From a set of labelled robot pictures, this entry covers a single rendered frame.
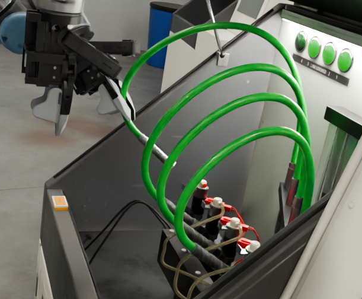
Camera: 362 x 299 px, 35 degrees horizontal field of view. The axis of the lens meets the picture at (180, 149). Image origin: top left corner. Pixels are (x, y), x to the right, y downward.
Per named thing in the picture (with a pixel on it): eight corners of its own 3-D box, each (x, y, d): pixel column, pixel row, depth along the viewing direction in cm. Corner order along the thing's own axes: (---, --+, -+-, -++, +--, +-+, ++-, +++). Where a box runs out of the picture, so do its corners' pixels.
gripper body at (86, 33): (92, 98, 124) (65, 50, 124) (124, 77, 122) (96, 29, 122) (77, 98, 116) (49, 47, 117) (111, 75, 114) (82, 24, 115)
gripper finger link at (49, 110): (29, 134, 99) (33, 82, 96) (64, 135, 101) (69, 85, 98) (31, 140, 96) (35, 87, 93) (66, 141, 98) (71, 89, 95)
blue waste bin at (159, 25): (134, 58, 757) (141, -1, 731) (173, 60, 787) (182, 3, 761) (154, 70, 709) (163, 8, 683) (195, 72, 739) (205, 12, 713)
